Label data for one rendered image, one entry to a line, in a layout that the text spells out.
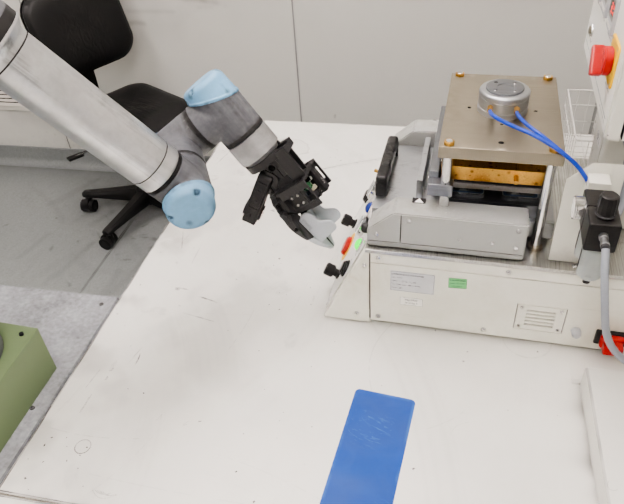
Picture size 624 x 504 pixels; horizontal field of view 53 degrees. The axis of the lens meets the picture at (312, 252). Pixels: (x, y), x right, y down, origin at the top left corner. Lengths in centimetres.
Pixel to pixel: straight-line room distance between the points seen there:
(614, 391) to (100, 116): 84
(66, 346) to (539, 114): 92
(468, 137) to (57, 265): 207
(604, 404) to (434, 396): 25
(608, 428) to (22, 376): 91
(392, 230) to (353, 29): 167
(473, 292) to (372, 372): 22
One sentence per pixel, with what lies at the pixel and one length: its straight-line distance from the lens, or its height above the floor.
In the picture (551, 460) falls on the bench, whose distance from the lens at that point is 103.
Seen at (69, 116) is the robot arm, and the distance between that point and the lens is 84.
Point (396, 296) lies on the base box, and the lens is 111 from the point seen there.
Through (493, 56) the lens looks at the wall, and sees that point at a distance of 263.
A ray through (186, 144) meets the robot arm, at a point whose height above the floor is 112.
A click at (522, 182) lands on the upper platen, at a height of 104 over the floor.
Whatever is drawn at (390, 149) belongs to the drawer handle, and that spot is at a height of 101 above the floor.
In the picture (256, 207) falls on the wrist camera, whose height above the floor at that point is 97.
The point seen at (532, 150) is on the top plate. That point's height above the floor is 111.
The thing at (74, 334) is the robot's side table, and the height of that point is 75.
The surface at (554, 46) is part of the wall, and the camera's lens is 263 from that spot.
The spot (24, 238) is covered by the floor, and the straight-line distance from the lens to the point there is 300.
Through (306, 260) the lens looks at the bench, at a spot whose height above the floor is 75.
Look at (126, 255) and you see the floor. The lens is 270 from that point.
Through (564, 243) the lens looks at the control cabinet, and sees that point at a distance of 104.
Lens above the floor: 159
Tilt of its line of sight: 39 degrees down
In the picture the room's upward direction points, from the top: 4 degrees counter-clockwise
